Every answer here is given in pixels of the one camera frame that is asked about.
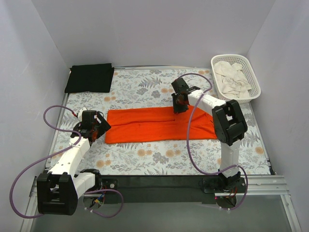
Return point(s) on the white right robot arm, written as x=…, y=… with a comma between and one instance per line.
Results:
x=229, y=127

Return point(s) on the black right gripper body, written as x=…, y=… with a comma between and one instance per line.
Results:
x=179, y=106

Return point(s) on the orange t-shirt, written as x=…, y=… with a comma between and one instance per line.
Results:
x=157, y=124

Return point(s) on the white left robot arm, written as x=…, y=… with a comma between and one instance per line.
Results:
x=65, y=169

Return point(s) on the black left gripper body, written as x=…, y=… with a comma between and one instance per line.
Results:
x=101, y=126

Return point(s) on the folded black t-shirt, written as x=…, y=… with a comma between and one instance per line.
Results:
x=90, y=78

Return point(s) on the crumpled white t-shirt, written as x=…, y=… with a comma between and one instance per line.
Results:
x=231, y=80

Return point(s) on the aluminium table frame rail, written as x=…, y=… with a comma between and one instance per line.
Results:
x=255, y=185

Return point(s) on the white perforated plastic basket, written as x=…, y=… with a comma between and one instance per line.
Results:
x=247, y=70

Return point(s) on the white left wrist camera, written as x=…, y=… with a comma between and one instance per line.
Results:
x=80, y=112

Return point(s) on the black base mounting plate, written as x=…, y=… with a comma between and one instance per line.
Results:
x=169, y=189

